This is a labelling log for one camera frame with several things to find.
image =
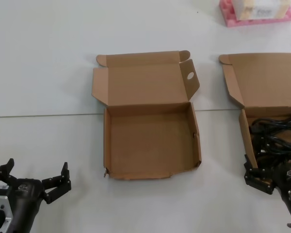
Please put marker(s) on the tissue pack in plastic wrap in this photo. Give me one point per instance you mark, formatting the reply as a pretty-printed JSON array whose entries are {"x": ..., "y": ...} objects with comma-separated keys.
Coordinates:
[{"x": 262, "y": 11}]

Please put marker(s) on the pink foam tray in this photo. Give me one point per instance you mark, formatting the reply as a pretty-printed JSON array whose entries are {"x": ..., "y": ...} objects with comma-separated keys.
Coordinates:
[{"x": 229, "y": 14}]

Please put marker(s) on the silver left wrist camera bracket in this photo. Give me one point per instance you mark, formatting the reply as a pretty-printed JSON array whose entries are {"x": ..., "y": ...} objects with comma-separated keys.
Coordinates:
[{"x": 4, "y": 201}]

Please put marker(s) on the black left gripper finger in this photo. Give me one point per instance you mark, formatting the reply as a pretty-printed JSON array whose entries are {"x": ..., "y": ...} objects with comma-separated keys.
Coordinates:
[
  {"x": 60, "y": 184},
  {"x": 3, "y": 171}
]

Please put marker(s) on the cardboard box with torn corner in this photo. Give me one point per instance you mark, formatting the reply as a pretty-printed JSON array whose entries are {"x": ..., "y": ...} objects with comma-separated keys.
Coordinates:
[{"x": 148, "y": 145}]

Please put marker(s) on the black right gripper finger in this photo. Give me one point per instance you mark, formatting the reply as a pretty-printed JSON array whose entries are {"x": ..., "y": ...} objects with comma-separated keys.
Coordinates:
[{"x": 259, "y": 173}]

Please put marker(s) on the brown cardboard box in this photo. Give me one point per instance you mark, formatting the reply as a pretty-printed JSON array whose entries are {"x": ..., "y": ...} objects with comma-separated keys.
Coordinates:
[{"x": 264, "y": 80}]

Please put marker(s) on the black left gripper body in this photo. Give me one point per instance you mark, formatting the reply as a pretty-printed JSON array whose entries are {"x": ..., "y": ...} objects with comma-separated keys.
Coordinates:
[{"x": 26, "y": 194}]

